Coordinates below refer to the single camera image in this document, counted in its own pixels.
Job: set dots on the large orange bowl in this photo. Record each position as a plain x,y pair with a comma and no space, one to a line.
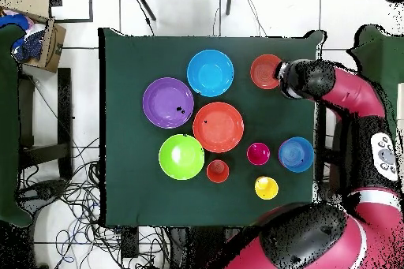
218,130

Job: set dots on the green bowl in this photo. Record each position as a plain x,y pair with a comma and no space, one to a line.
184,165

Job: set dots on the pink cup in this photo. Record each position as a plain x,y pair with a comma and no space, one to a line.
258,157

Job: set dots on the small orange bowl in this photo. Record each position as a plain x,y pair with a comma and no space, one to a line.
263,71

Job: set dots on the small blue bowl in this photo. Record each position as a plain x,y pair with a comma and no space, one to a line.
296,154

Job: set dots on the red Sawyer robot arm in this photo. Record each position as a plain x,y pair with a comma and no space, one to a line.
356,92

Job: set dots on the orange cup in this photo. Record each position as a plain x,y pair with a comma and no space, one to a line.
217,171

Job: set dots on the purple bowl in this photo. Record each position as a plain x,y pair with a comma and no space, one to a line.
161,98

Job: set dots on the large blue bowl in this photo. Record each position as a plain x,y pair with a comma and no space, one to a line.
210,72

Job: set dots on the yellow cup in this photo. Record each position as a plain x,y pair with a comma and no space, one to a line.
268,191

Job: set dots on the dark green tablecloth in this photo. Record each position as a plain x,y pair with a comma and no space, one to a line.
132,60

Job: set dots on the black power strip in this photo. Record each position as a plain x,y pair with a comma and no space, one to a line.
129,242

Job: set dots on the black tripod leg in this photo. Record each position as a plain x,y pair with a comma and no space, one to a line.
229,0
144,3

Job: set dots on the dark grey stand base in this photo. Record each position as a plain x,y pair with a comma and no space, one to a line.
328,191
41,191

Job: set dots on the cardboard box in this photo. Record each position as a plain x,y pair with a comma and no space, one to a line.
55,45

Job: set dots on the green covered side table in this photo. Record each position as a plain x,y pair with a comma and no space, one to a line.
8,124
385,60

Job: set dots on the black chair frame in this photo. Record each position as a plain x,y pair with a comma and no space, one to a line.
337,142
64,108

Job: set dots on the white board black frame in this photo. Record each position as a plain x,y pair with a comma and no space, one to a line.
72,4

